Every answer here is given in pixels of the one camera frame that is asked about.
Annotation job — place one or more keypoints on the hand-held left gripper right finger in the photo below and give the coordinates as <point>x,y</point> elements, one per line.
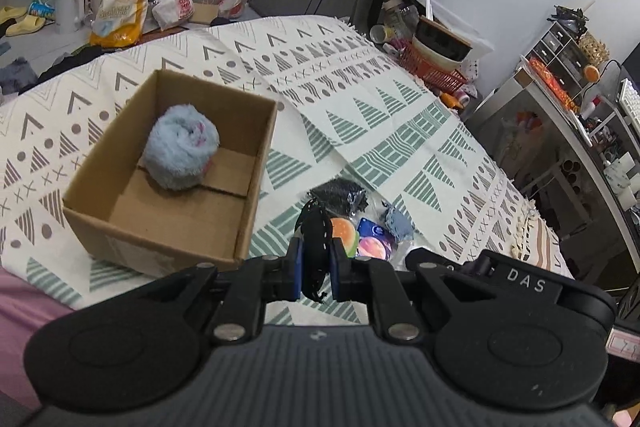
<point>334,274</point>

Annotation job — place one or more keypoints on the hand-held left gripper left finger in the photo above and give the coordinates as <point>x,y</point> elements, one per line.
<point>298,269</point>

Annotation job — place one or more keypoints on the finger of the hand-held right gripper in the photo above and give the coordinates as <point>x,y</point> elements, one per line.
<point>450,263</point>

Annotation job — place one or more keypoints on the brown cardboard box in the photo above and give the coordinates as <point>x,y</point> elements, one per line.
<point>165,217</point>

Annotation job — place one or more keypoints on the light blue fluffy towel roll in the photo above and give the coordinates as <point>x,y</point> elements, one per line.
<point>181,152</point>

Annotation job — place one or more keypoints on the orange and green soft ball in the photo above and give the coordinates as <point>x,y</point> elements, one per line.
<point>346,231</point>

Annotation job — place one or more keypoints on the blue plastic packet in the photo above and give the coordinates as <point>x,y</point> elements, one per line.
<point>369,227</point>

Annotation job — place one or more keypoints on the blue-grey cloth piece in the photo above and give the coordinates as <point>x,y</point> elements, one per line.
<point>398,224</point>

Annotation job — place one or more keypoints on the black lace cloth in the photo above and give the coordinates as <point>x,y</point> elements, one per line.
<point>339,197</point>

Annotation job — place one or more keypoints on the white patterned blanket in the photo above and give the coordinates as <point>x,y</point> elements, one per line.
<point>360,107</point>

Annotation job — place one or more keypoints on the red plastic basket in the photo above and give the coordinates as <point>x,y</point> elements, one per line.
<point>435,69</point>

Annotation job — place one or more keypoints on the white keyboard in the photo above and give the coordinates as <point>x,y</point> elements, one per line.
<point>631,103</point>

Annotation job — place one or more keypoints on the white bowl with dark lid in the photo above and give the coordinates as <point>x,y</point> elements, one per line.
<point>442,42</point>

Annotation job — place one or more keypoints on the grey drawer cabinet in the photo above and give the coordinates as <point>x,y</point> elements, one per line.
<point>557,49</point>

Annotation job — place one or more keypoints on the clear plastic bottle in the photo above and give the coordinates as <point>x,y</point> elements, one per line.
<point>404,18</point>

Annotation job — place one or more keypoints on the pink bed sheet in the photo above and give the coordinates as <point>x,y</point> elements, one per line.
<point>22,332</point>

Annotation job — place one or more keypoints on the white plastic bag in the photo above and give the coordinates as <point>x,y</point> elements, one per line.
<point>173,9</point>

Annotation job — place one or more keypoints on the dark clothes pile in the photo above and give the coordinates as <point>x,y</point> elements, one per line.
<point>65,64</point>

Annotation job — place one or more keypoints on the yellow and white bag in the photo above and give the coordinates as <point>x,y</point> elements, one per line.
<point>119,12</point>

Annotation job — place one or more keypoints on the white kettle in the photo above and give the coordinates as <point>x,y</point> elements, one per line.
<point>69,2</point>

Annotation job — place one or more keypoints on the yellow slipper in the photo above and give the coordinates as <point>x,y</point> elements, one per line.
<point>11,13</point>
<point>26,26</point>

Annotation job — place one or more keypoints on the metal frame desk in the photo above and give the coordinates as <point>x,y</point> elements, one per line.
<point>560,142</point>

